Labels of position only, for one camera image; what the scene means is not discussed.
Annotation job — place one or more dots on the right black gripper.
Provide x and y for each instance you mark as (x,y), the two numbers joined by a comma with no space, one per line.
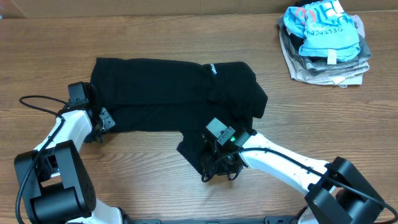
(215,170)

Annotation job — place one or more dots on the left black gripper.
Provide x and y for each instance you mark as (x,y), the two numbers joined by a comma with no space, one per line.
(109,122)

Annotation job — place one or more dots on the black polo shirt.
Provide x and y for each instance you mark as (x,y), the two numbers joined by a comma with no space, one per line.
(165,95)

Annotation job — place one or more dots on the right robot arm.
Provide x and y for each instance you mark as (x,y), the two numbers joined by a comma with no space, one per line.
(335,192)

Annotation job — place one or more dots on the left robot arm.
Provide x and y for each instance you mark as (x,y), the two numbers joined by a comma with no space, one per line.
(54,185)

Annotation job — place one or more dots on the beige folded garment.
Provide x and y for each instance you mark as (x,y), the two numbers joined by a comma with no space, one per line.
(323,77)

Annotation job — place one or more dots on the light blue printed t-shirt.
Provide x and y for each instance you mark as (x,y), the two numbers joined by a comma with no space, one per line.
(326,30)

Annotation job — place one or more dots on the grey folded garment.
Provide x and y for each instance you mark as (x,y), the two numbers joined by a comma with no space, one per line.
(357,62)

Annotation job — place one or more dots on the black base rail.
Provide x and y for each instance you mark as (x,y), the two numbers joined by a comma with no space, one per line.
(284,219)

